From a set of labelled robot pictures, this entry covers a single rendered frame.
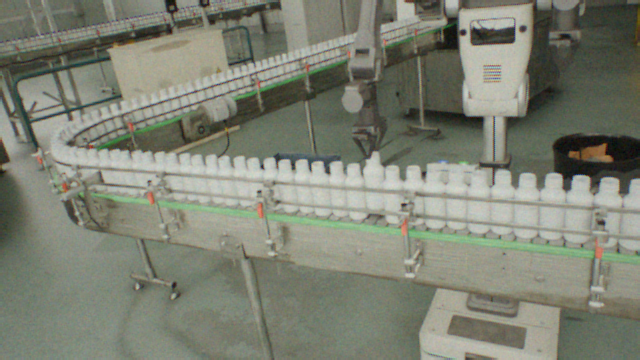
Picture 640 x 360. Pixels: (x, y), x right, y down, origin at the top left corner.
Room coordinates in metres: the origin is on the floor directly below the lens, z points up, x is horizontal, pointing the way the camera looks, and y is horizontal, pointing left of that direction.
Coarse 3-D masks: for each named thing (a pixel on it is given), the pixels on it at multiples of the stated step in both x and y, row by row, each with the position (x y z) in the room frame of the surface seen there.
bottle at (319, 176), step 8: (312, 168) 1.35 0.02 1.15; (320, 168) 1.34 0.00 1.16; (312, 176) 1.36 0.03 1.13; (320, 176) 1.34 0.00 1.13; (328, 176) 1.36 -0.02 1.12; (320, 184) 1.33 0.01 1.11; (328, 184) 1.34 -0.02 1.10; (312, 192) 1.35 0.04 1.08; (320, 192) 1.33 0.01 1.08; (328, 192) 1.34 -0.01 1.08; (320, 200) 1.33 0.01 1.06; (328, 200) 1.34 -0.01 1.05
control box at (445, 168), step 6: (438, 168) 1.32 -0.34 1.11; (444, 168) 1.31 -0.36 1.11; (450, 168) 1.30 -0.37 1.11; (462, 168) 1.28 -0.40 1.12; (468, 168) 1.28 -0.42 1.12; (474, 168) 1.27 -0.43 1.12; (444, 174) 1.30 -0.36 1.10; (468, 174) 1.27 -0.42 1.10; (444, 180) 1.30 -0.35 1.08; (468, 180) 1.27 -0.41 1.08
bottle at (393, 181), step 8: (392, 168) 1.26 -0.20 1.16; (392, 176) 1.23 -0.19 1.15; (384, 184) 1.24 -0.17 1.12; (392, 184) 1.23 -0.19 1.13; (400, 184) 1.23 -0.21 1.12; (384, 200) 1.24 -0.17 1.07; (392, 200) 1.22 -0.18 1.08; (400, 200) 1.22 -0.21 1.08; (392, 208) 1.22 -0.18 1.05; (400, 208) 1.22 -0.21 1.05; (392, 216) 1.22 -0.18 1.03
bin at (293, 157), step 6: (276, 156) 2.09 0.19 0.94; (282, 156) 2.10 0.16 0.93; (288, 156) 2.09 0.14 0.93; (294, 156) 2.07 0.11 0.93; (300, 156) 2.06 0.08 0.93; (306, 156) 2.04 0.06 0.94; (312, 156) 2.03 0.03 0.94; (318, 156) 2.01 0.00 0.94; (324, 156) 2.00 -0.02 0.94; (330, 156) 1.99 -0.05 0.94; (336, 156) 1.97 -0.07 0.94; (276, 162) 2.08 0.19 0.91; (294, 162) 2.08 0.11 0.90; (312, 162) 2.03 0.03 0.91; (324, 162) 2.00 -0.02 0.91; (330, 162) 1.89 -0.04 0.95; (234, 264) 1.64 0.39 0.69
